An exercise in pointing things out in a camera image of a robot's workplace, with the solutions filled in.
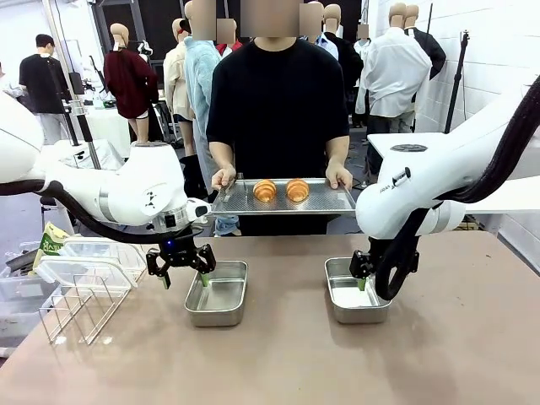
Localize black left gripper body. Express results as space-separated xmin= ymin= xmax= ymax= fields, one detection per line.
xmin=161 ymin=235 xmax=203 ymax=272

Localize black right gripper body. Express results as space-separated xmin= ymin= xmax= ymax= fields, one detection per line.
xmin=369 ymin=237 xmax=387 ymax=267

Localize rectangular steel container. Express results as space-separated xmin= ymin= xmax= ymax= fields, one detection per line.
xmin=323 ymin=256 xmax=393 ymax=326
xmin=184 ymin=259 xmax=250 ymax=328

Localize perforated metal baking tray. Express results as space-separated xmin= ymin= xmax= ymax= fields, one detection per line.
xmin=209 ymin=176 xmax=358 ymax=218

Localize clear plastic lidded container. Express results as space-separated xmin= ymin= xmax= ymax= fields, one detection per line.
xmin=37 ymin=255 xmax=133 ymax=293

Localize golden croissant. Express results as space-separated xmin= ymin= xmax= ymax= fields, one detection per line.
xmin=285 ymin=177 xmax=311 ymax=203
xmin=252 ymin=178 xmax=278 ymax=203

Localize person's left forearm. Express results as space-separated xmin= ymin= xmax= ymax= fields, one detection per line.
xmin=326 ymin=135 xmax=351 ymax=170

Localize person's right forearm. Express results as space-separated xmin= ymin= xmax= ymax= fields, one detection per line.
xmin=208 ymin=140 xmax=235 ymax=174

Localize clear plastic containers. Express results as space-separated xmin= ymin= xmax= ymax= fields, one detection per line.
xmin=62 ymin=236 xmax=149 ymax=288

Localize person's left hand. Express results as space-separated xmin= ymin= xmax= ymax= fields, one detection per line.
xmin=325 ymin=161 xmax=354 ymax=191

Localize person's right hand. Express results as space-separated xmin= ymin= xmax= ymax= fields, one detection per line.
xmin=210 ymin=165 xmax=238 ymax=192

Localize green printed bag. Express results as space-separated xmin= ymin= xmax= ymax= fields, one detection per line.
xmin=30 ymin=221 xmax=71 ymax=276

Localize clear plastic storage box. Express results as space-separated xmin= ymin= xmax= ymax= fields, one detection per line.
xmin=0 ymin=262 xmax=55 ymax=316

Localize white cloth covered table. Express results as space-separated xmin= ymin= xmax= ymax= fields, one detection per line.
xmin=73 ymin=105 xmax=132 ymax=158

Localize silver and black stand pole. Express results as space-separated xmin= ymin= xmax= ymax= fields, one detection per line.
xmin=45 ymin=0 xmax=103 ymax=170

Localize person in black t-shirt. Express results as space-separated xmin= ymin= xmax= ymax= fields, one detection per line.
xmin=206 ymin=0 xmax=351 ymax=237

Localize mannequin in beige shirt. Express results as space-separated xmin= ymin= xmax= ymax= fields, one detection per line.
xmin=163 ymin=18 xmax=196 ymax=158

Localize mannequin in maroon jacket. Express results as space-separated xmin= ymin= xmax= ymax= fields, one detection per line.
xmin=103 ymin=22 xmax=160 ymax=145

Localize mannequin in white shirt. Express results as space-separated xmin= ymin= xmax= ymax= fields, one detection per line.
xmin=354 ymin=3 xmax=433 ymax=170

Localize black tripod stand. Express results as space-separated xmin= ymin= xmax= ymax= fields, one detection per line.
xmin=444 ymin=29 xmax=472 ymax=134

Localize mannequin in dark coat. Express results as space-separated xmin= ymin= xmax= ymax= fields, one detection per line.
xmin=323 ymin=3 xmax=365 ymax=128

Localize mannequin in black jacket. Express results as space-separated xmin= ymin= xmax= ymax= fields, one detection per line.
xmin=404 ymin=4 xmax=447 ymax=82

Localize man in black t-shirt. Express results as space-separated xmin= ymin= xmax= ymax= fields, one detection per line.
xmin=18 ymin=34 xmax=72 ymax=145

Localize metal wire rack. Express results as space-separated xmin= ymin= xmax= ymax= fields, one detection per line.
xmin=38 ymin=273 xmax=128 ymax=347

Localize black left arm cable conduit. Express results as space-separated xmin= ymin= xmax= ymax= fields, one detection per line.
xmin=0 ymin=179 xmax=203 ymax=246

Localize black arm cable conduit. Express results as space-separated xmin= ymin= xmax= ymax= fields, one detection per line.
xmin=374 ymin=75 xmax=540 ymax=302
xmin=0 ymin=179 xmax=203 ymax=246

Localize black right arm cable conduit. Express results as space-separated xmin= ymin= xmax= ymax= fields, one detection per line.
xmin=374 ymin=75 xmax=540 ymax=302

